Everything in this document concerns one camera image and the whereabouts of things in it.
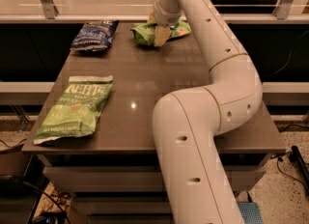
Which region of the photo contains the blue Kettle chip bag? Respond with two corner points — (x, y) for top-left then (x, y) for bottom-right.
(70, 20), (119, 52)

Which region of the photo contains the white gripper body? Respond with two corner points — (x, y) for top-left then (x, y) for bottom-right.
(153, 0), (182, 26)

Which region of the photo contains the grey drawer cabinet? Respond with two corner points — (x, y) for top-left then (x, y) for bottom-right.
(24, 23), (285, 224)

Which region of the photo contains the green jalapeno Kettle chip bag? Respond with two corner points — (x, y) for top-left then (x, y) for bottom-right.
(34, 75), (113, 145)

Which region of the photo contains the black cable on floor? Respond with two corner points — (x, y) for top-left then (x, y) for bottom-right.
(269, 152), (309, 192)

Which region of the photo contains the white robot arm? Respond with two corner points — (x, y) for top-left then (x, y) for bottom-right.
(152, 0), (263, 224)

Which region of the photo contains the green rice chip bag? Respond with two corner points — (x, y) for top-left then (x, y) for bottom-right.
(130, 20), (191, 46)

